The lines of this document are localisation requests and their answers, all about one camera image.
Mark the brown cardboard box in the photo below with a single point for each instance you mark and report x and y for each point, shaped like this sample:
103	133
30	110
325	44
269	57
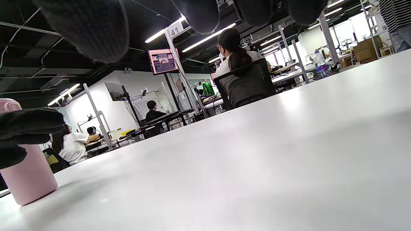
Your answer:
366	49

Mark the black monitor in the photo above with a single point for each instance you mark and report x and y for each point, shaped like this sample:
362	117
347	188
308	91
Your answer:
115	91

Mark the pink thermos cap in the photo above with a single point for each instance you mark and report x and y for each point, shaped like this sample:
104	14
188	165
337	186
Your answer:
8	106

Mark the person's right hand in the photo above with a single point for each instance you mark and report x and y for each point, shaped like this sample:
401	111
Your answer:
93	29

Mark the green jacket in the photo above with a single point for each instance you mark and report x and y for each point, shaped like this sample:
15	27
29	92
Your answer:
208	89

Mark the black mesh office chair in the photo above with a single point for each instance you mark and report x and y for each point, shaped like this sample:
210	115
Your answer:
247	86

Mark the ceiling light strip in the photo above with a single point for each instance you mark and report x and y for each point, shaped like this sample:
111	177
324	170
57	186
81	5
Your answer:
160	33
62	94
208	38

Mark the pink thermos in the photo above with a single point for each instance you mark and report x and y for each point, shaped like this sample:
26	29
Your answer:
29	179

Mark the clear plastic water bottle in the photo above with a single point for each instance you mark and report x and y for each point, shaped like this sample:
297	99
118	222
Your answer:
321	65

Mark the white frame post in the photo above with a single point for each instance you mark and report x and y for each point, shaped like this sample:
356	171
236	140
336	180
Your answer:
96	115

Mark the grey aluminium frame post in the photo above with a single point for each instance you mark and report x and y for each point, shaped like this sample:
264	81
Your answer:
329	38
184	77

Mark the monitor with pink screen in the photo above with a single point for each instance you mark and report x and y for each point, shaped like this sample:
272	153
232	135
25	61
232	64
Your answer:
163	61

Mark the black desk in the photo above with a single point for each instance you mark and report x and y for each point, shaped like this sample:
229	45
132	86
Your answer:
167	117

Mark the person's left hand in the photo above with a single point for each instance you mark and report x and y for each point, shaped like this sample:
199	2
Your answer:
29	123

